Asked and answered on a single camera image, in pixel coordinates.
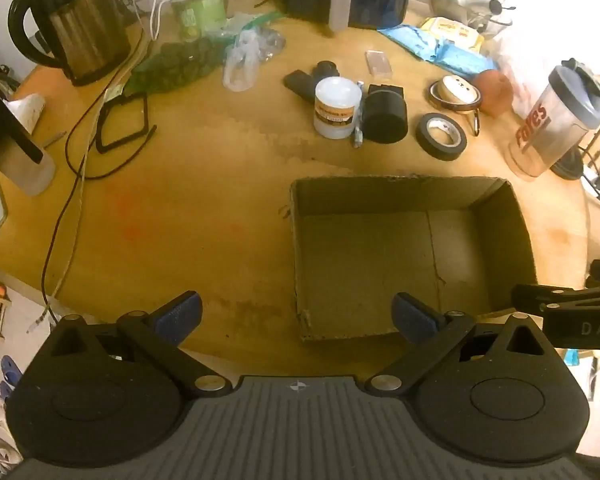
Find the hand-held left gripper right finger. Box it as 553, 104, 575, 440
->
365, 292, 556, 397

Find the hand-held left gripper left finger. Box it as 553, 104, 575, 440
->
47, 290, 232, 401

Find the cardboard box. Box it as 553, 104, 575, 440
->
288, 175, 538, 343

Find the clear plastic case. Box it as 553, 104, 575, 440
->
365, 50, 393, 77

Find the black rectangular block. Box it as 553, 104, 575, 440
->
285, 70, 321, 102

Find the clear shaker bottle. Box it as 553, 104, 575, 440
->
507, 58, 600, 181

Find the black tape roll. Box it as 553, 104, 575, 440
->
415, 112, 468, 162

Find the blue slipper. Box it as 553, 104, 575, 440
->
0, 355, 26, 406

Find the black cylindrical case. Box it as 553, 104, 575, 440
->
362, 84, 409, 144

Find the brown round fruit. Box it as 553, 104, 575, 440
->
475, 69, 513, 116

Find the amber tape roll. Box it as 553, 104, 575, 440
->
428, 77, 482, 112

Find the white plastic jar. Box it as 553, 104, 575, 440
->
313, 77, 362, 140

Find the bear plush toy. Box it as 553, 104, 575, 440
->
440, 75, 478, 103

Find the green bag of dark discs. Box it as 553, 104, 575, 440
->
125, 10, 287, 96

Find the white paper cone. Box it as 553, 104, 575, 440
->
2, 94, 46, 133

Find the blue tissue pack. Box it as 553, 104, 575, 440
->
432, 42, 496, 76
380, 24, 441, 61

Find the clear plastic bag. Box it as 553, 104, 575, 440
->
222, 27, 286, 92

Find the yellow wet wipes pack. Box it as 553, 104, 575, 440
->
420, 16, 486, 53

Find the silver tube tool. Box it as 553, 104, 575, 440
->
460, 0, 516, 17

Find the green labelled can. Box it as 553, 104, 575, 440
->
171, 0, 228, 43

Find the black electric kettle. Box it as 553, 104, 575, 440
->
7, 0, 133, 87

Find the metal bowl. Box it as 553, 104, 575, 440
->
424, 0, 513, 36

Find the thin white cable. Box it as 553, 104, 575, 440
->
27, 160, 88, 335

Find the black square frame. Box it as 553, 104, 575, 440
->
96, 91, 151, 155

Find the black cable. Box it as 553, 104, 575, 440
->
40, 25, 158, 321

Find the white charging cable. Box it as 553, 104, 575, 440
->
149, 0, 186, 41

